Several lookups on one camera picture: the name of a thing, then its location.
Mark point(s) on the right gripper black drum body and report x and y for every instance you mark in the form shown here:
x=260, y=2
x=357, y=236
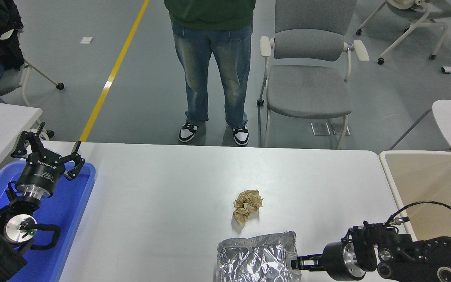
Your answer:
x=333, y=260

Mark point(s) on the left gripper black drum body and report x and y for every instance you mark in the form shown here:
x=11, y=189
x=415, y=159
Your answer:
x=39, y=172

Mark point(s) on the silver foil tray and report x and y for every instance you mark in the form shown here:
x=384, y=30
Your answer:
x=253, y=258

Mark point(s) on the tan paper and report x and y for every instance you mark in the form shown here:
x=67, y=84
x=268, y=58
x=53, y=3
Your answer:
x=247, y=205

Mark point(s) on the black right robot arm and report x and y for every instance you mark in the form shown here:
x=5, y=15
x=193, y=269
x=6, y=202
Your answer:
x=437, y=254

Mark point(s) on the black caster wheel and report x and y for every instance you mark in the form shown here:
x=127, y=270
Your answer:
x=50, y=134

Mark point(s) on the blue plastic tray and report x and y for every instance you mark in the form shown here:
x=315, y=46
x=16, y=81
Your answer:
x=69, y=203

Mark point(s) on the grey chair with white legs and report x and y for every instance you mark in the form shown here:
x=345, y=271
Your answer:
x=8, y=80

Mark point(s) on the large pale bin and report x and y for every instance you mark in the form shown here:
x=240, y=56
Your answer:
x=429, y=184

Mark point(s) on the metal floor socket plate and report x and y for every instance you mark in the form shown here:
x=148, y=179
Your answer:
x=321, y=129
x=340, y=129

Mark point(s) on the grey padded armchair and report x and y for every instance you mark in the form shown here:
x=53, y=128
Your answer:
x=307, y=90

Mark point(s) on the white-framed wheeled chair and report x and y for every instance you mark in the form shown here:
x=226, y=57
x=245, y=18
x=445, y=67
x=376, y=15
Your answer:
x=437, y=9

